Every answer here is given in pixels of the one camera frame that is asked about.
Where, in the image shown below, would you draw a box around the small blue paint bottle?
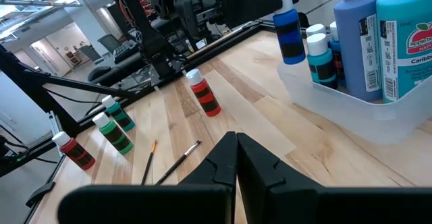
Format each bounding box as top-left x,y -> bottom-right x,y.
272,0 -> 306,65
329,20 -> 348,87

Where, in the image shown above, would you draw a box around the black computer mouse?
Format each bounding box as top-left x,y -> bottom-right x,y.
87,65 -> 113,83

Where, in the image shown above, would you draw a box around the black keyboard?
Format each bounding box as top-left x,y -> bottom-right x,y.
113,38 -> 138,64

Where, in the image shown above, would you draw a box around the black desk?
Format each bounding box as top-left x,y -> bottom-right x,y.
86,50 -> 159,87

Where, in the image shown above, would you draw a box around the small wooden cabinet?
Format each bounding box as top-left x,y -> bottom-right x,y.
65,50 -> 84,66

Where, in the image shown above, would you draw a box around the small emerald green paint bottle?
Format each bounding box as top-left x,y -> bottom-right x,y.
101,94 -> 136,132

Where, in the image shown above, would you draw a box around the paintbrush flat orange bristles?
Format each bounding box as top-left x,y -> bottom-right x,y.
140,138 -> 159,186

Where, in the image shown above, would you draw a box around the small light green paint bottle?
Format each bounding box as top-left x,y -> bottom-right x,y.
92,111 -> 134,156

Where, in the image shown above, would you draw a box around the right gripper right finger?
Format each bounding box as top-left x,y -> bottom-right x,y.
237,132 -> 432,224

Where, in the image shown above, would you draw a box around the thin paintbrush silver ferrule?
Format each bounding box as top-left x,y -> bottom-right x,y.
154,139 -> 203,186

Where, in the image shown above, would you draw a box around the large purple paint bottle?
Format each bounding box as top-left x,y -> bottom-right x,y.
333,0 -> 385,103

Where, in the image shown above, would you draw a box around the grey office chair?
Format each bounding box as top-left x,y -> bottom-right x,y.
97,33 -> 122,55

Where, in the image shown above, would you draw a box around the small dark red paint bottle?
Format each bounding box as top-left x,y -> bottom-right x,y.
51,131 -> 97,171

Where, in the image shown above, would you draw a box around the small teal paint bottle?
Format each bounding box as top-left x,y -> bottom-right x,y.
306,32 -> 339,90

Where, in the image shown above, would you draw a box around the large teal paint bottle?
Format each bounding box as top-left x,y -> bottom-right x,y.
375,0 -> 432,104

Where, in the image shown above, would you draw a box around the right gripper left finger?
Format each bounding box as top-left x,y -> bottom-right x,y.
57,131 -> 238,224

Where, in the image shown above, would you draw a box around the clear plastic container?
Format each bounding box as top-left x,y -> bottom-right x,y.
276,61 -> 432,146

